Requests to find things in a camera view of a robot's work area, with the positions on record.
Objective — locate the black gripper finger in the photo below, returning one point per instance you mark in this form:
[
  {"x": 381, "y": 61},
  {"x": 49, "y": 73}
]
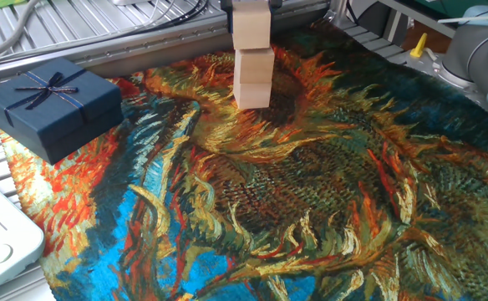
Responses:
[
  {"x": 227, "y": 10},
  {"x": 276, "y": 4}
]

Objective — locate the light wooden cube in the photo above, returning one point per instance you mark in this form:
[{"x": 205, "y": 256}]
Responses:
[
  {"x": 252, "y": 96},
  {"x": 251, "y": 27},
  {"x": 254, "y": 66}
]

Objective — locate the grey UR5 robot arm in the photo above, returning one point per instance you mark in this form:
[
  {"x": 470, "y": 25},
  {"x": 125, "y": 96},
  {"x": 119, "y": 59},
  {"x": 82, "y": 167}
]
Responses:
[{"x": 478, "y": 54}]

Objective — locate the navy gift box with ribbon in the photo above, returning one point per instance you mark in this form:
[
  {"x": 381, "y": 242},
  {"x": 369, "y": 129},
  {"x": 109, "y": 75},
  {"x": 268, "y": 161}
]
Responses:
[{"x": 52, "y": 108}]

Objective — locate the sunflower painting cloth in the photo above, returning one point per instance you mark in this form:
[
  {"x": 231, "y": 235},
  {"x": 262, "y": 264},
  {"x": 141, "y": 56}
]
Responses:
[{"x": 311, "y": 209}]

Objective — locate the white plastic device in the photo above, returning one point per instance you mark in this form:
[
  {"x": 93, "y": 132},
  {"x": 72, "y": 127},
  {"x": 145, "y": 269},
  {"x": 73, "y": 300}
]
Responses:
[{"x": 1, "y": 234}]

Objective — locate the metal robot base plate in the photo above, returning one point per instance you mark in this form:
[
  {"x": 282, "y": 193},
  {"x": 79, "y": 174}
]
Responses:
[{"x": 448, "y": 81}]

